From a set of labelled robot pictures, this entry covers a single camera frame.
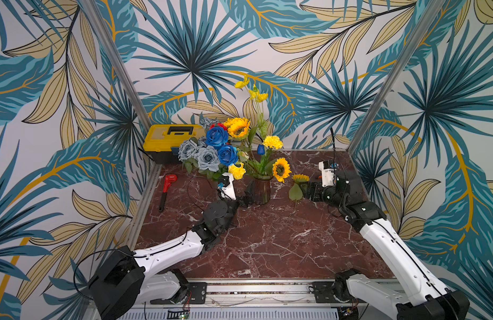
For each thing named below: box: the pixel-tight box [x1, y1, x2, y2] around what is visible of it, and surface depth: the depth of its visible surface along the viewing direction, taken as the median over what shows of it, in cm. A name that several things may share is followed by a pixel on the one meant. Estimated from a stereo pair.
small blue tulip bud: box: [257, 144, 266, 156], surface depth 82 cm
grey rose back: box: [199, 116, 222, 130], surface depth 77 cm
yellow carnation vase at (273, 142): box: [262, 135, 284, 150], surface depth 74 cm
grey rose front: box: [197, 145, 220, 172], surface depth 71 cm
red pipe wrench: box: [158, 174, 178, 213], surface depth 105 cm
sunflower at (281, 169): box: [272, 157, 292, 183], surface depth 78 cm
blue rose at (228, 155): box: [217, 144, 239, 166], surface depth 58 cm
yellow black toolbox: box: [142, 124, 206, 165], surface depth 105 cm
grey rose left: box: [177, 139, 200, 162], surface depth 73 cm
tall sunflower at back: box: [223, 117, 252, 141], surface depth 70 cm
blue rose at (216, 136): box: [205, 126, 229, 150], surface depth 63 cm
